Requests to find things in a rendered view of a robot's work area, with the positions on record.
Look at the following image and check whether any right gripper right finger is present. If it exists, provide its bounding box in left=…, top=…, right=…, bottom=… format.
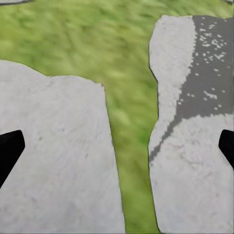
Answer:
left=218, top=130, right=234, bottom=169

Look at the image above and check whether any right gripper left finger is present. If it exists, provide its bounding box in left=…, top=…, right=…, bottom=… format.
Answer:
left=0, top=130, right=25, bottom=188

